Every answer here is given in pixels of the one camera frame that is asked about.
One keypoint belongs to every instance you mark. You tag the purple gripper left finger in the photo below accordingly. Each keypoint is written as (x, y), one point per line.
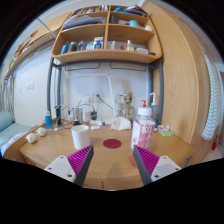
(74, 167)

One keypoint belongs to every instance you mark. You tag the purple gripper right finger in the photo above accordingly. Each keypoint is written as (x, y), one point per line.
(152, 167)

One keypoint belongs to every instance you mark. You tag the white ceramic mug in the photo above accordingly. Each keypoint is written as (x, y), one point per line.
(80, 135)

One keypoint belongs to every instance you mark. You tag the green small packet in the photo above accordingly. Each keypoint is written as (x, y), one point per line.
(167, 133)

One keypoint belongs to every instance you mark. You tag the plastic bottle red label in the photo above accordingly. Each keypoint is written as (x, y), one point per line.
(143, 128)

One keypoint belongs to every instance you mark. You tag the round dark red coaster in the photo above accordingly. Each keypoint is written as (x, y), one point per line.
(112, 143)

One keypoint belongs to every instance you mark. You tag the white tissue pack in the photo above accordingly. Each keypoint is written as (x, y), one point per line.
(120, 123)

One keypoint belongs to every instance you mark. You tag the white round plush toy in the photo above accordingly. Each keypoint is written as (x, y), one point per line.
(31, 138)

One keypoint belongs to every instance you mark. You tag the blue spray can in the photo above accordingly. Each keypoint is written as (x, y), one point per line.
(48, 120)

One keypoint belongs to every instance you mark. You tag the clear pump dispenser bottle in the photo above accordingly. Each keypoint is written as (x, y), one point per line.
(154, 107)

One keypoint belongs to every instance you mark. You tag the Groot figurine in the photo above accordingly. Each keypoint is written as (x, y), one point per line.
(127, 110)

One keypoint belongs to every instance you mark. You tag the red pump bottle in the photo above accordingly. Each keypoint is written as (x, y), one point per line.
(144, 103)

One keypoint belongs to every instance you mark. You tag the teal bed mattress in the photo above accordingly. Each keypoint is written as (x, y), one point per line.
(10, 130)

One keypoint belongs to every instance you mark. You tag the striped hanging towel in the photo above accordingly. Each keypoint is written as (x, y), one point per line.
(214, 118)

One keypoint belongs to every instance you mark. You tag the wooden wardrobe panel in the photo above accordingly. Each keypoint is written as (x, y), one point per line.
(186, 79)

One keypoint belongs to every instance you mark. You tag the black charger with cables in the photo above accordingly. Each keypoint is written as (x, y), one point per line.
(94, 115)

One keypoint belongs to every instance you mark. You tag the wooden wall shelf unit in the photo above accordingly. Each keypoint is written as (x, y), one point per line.
(107, 32)

